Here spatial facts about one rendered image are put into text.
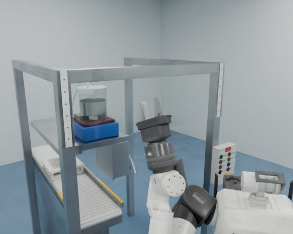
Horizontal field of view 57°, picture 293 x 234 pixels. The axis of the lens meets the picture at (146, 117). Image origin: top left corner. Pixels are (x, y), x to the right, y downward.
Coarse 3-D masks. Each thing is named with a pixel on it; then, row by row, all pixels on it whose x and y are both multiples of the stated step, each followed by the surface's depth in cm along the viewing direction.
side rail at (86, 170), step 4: (84, 168) 201; (88, 172) 194; (92, 176) 189; (96, 180) 183; (100, 184) 178; (104, 188) 174; (108, 192) 169; (112, 196) 165; (116, 200) 160; (120, 204) 156
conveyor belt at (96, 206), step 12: (48, 144) 259; (36, 156) 230; (48, 156) 230; (60, 180) 189; (84, 180) 189; (60, 192) 173; (84, 192) 173; (96, 192) 173; (84, 204) 160; (96, 204) 160; (108, 204) 160; (84, 216) 149; (96, 216) 149; (108, 216) 152; (84, 228) 145
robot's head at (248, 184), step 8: (248, 176) 87; (264, 176) 87; (272, 176) 87; (248, 184) 86; (256, 184) 85; (264, 184) 85; (272, 184) 85; (256, 192) 87; (264, 192) 87; (272, 192) 88; (256, 200) 88; (264, 200) 87
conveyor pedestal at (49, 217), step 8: (40, 184) 233; (40, 192) 239; (40, 200) 244; (48, 200) 214; (40, 208) 250; (48, 208) 219; (40, 216) 257; (48, 216) 224; (56, 216) 198; (40, 224) 263; (48, 224) 229; (56, 224) 202; (64, 224) 181; (48, 232) 234; (56, 232) 206; (64, 232) 184; (104, 232) 168
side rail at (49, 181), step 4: (36, 160) 214; (36, 164) 212; (40, 168) 200; (44, 172) 193; (44, 176) 193; (48, 176) 187; (48, 180) 182; (52, 184) 176; (52, 188) 176; (56, 188) 171; (56, 192) 168; (60, 200) 161
